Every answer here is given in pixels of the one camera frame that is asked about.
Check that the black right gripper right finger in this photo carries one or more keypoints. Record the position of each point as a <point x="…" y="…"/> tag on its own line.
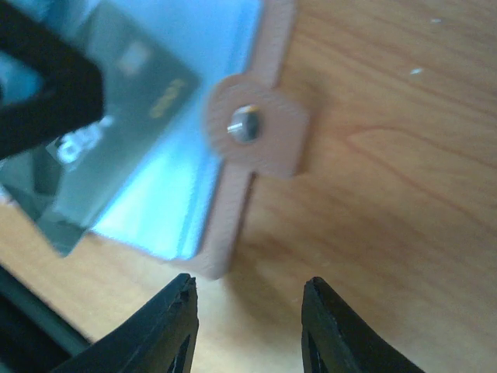
<point x="335" y="339"/>

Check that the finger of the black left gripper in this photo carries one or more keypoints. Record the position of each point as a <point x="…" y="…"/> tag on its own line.
<point x="72" y="96"/>

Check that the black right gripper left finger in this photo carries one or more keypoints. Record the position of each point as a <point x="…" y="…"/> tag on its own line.
<point x="159" y="337"/>

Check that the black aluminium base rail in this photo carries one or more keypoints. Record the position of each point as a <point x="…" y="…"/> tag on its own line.
<point x="34" y="338"/>

